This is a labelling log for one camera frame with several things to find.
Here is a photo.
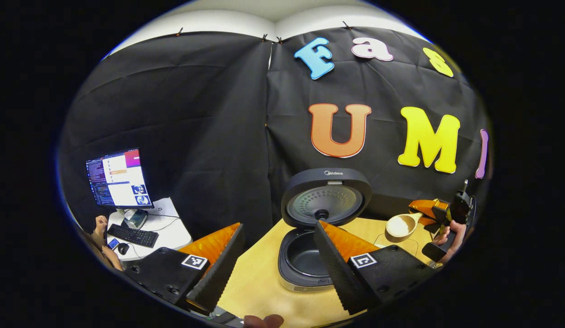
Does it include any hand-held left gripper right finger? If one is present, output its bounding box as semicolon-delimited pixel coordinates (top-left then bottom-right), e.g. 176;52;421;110
313;220;440;316

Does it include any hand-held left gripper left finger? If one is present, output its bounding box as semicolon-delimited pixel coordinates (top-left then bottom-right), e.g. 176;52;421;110
123;222;245;315

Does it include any wooden spoon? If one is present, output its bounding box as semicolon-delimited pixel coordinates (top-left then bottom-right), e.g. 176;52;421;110
385;212;424;243

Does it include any dark grey rice cooker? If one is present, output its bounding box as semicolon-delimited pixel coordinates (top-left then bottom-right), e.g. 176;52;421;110
278;168;373;292

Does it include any white side table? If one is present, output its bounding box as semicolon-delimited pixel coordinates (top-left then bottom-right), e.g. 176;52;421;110
107;197;193;262

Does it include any black keyboard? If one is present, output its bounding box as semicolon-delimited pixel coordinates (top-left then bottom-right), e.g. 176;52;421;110
107;223;159;249

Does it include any pale green box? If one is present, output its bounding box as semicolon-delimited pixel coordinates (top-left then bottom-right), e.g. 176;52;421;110
123;209;148;230

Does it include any computer monitor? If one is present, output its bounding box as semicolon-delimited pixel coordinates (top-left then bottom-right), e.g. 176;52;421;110
86;147;154;209

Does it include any black backdrop cloth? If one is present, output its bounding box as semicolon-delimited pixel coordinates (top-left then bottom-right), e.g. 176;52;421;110
58;26;492;249

